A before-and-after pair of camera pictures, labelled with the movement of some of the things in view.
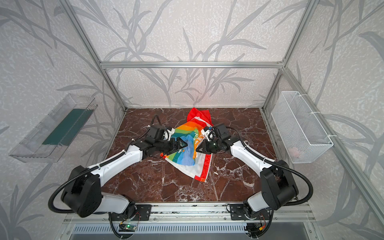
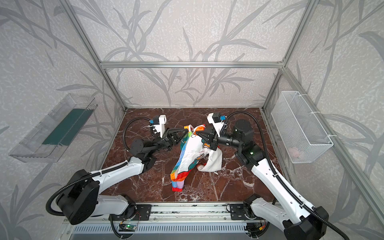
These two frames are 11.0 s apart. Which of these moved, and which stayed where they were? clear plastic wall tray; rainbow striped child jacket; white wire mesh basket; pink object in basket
Moved: rainbow striped child jacket
Stayed: white wire mesh basket; clear plastic wall tray; pink object in basket
